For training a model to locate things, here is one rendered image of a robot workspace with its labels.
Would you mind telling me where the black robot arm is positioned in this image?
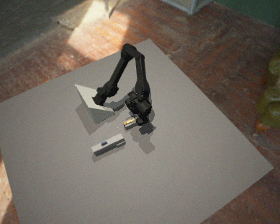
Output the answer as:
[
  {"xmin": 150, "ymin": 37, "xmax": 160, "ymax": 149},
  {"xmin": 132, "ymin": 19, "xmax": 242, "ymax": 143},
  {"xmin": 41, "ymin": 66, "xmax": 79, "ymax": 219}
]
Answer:
[{"xmin": 92, "ymin": 43, "xmax": 152, "ymax": 117}]

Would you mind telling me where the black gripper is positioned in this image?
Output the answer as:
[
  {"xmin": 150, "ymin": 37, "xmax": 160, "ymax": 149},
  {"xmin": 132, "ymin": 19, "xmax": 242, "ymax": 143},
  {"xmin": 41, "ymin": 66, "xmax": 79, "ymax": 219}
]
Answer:
[{"xmin": 125, "ymin": 98, "xmax": 148, "ymax": 126}]

